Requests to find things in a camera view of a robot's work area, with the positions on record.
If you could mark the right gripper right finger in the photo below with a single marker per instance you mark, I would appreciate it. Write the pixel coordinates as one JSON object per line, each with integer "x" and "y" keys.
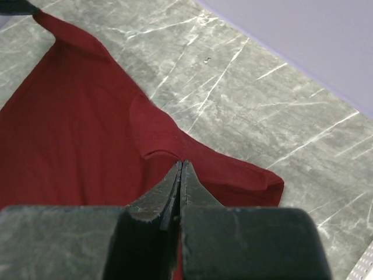
{"x": 219, "y": 242}

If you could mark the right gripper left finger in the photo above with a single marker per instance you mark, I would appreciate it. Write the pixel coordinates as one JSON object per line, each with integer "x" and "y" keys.
{"x": 138, "y": 241}

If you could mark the dark red polo shirt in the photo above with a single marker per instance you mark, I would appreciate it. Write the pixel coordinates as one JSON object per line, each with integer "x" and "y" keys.
{"x": 78, "y": 132}

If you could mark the white perforated plastic basket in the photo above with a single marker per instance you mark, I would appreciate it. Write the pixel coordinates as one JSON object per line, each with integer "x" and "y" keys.
{"x": 363, "y": 268}

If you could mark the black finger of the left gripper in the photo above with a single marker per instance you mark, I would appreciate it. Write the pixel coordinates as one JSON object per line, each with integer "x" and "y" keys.
{"x": 17, "y": 7}

